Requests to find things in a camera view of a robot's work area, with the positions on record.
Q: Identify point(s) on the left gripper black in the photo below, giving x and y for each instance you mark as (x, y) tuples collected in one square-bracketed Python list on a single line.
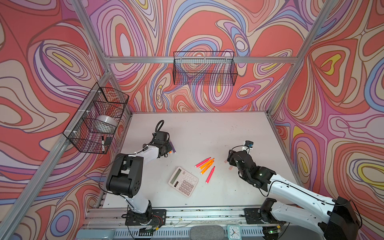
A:
[(169, 147)]

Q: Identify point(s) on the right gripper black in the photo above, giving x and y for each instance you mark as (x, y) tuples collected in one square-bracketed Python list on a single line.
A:
[(230, 159)]

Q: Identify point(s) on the purple pen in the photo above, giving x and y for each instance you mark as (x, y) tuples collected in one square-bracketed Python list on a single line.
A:
[(173, 148)]

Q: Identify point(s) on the pink pen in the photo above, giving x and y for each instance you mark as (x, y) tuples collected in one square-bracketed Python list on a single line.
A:
[(210, 175), (202, 163)]

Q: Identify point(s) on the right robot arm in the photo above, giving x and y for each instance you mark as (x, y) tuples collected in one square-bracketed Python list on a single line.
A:
[(333, 219)]

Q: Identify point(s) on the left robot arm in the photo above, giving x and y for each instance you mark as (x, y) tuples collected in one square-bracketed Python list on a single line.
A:
[(125, 176)]

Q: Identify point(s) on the pink calculator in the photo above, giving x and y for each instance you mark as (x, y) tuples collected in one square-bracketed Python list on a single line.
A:
[(183, 182)]

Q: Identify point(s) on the black marker in basket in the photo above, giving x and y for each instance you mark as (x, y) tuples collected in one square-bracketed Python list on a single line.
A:
[(103, 144)]

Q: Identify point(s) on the silver tape roll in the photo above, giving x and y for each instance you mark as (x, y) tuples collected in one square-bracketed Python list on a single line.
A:
[(105, 124)]

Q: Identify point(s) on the small white clock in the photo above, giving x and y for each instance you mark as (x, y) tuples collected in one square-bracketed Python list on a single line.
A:
[(234, 232)]

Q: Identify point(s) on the grey padded cushion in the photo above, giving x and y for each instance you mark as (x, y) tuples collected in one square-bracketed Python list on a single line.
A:
[(208, 232)]

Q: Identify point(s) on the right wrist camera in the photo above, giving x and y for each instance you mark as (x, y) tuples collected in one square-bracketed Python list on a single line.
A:
[(249, 144)]

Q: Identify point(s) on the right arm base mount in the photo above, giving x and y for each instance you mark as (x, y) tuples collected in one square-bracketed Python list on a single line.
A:
[(261, 215)]

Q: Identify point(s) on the black wire basket left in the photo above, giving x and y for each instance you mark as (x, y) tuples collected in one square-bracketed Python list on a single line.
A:
[(93, 127)]

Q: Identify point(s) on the black wire basket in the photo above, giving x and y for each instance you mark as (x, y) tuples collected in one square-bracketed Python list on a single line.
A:
[(204, 68), (93, 127)]

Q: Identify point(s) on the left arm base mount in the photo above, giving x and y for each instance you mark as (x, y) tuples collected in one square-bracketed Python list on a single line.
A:
[(155, 218)]

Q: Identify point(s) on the black wire basket back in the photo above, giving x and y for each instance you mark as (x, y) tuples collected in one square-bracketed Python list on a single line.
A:
[(204, 68)]

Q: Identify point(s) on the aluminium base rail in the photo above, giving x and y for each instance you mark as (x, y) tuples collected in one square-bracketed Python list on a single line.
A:
[(176, 217)]

